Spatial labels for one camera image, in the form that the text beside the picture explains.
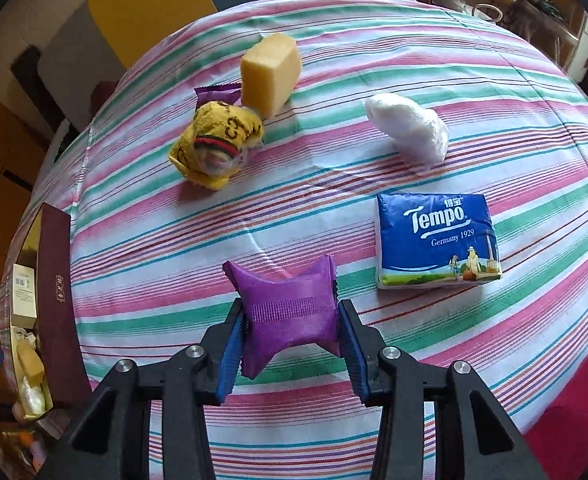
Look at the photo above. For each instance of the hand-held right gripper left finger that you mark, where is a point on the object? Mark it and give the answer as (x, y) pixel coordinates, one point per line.
(229, 355)

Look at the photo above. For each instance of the dark red cloth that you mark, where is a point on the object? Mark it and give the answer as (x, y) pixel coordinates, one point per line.
(104, 95)

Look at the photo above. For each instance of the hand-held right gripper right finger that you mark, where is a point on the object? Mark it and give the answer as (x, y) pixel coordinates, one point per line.
(356, 360)

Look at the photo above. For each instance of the yellow sponge block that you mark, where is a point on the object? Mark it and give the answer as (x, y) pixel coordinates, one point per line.
(269, 75)
(30, 362)

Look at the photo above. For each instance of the purple snack packet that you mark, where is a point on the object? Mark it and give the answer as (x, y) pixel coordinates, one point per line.
(214, 94)
(284, 305)

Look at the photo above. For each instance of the white plastic bundle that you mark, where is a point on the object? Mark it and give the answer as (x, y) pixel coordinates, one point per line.
(408, 122)

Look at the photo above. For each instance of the striped tablecloth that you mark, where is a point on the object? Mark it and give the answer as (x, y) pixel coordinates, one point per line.
(324, 200)

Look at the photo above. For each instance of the gold tin box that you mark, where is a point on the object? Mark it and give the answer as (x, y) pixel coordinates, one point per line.
(56, 285)

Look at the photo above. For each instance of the yellow sock bundle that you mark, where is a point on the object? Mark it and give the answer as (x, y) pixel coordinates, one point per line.
(214, 135)

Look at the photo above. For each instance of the person's red garment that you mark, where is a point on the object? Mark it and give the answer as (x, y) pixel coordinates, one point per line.
(573, 410)

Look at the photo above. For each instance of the grey yellow blue sofa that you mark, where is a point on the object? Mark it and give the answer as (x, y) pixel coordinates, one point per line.
(144, 5)

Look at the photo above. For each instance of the blue tissue pack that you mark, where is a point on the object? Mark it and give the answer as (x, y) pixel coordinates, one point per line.
(433, 245)

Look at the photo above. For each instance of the cluttered wooden shelf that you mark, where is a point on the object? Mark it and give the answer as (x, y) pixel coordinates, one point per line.
(558, 25)

